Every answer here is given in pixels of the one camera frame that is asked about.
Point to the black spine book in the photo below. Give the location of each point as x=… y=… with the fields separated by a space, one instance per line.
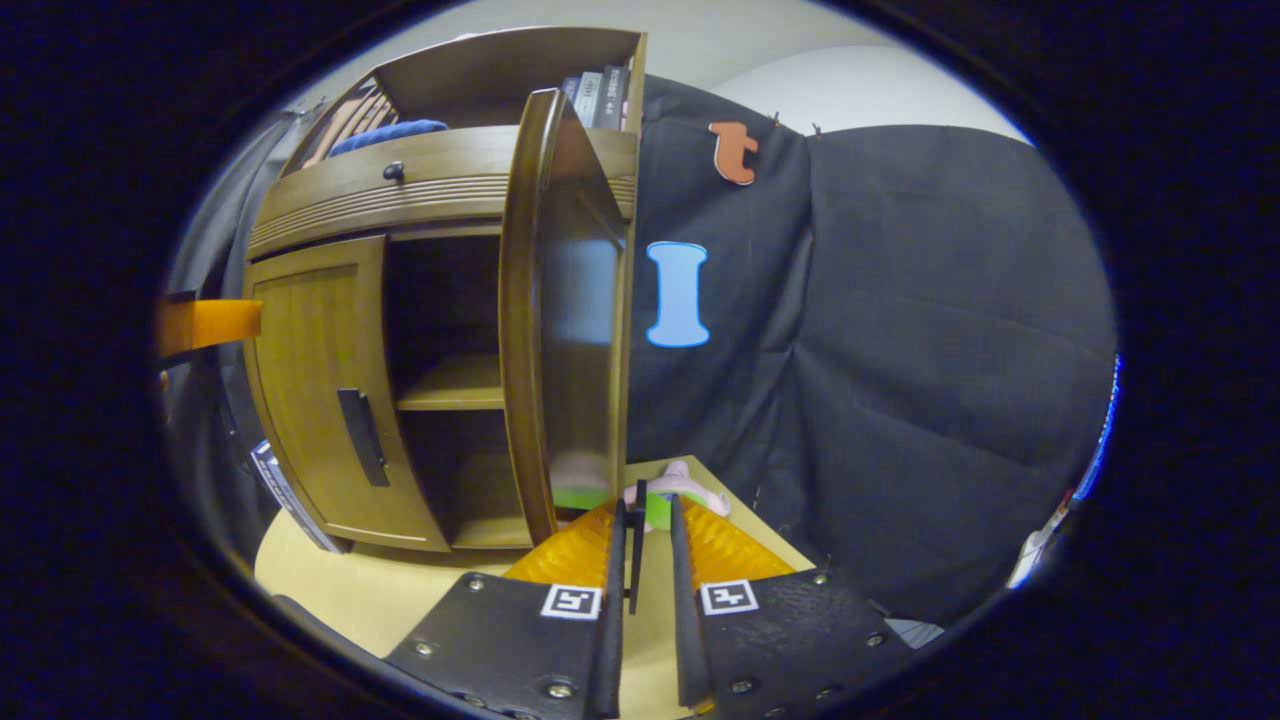
x=612 y=98

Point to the wooden inner shelf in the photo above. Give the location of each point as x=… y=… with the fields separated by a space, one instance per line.
x=460 y=385

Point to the black backdrop cloth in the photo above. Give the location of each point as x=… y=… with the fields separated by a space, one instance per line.
x=900 y=350

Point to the black round drawer knob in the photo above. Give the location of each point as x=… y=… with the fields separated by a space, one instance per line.
x=394 y=171

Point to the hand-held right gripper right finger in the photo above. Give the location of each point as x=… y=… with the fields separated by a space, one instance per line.
x=688 y=640

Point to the blue towel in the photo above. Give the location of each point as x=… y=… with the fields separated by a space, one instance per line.
x=390 y=135

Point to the wooden drawer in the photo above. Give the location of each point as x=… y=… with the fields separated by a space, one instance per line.
x=400 y=205

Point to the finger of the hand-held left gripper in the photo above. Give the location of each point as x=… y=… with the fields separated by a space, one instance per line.
x=210 y=322

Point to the white plastic object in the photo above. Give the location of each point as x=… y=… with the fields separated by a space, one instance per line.
x=1040 y=540

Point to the book with photo cover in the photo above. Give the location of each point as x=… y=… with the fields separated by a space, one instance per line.
x=571 y=92

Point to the pink toy figure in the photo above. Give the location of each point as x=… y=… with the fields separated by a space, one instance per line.
x=695 y=490

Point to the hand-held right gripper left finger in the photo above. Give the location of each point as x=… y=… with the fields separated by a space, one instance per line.
x=608 y=640

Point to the grey spine book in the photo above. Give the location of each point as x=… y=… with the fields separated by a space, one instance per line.
x=590 y=98

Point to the wooden double-door shoe cabinet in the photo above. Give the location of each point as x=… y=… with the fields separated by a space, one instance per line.
x=470 y=70

